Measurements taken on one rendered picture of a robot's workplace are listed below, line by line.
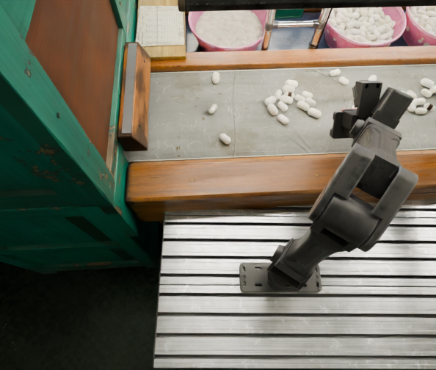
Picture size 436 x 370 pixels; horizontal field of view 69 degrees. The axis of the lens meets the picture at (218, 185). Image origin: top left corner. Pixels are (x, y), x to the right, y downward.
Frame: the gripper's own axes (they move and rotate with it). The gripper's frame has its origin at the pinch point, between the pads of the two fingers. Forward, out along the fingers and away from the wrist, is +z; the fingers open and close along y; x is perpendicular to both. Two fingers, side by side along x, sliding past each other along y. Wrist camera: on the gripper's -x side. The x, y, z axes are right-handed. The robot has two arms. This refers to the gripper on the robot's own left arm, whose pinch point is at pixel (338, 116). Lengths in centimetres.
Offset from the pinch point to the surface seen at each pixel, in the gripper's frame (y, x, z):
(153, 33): 51, -21, 25
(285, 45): 6.9, -16.8, 35.3
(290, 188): 15.7, 14.4, -13.1
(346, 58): -7.6, -13.5, 17.8
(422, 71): -31.7, -9.3, 16.4
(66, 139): 57, -7, -37
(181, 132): 42.5, 3.8, 3.0
